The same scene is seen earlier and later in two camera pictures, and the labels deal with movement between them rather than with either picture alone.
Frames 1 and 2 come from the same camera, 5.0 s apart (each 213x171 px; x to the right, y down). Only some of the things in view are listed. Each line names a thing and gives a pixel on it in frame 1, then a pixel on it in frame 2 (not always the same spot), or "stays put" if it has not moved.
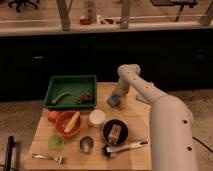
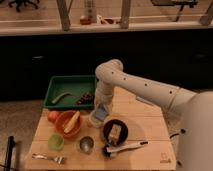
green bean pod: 59,97 stays put
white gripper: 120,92 → 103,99
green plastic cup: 55,142 stays put
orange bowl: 62,120 stays put
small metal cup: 86,144 stays put
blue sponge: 113,101 → 100,113
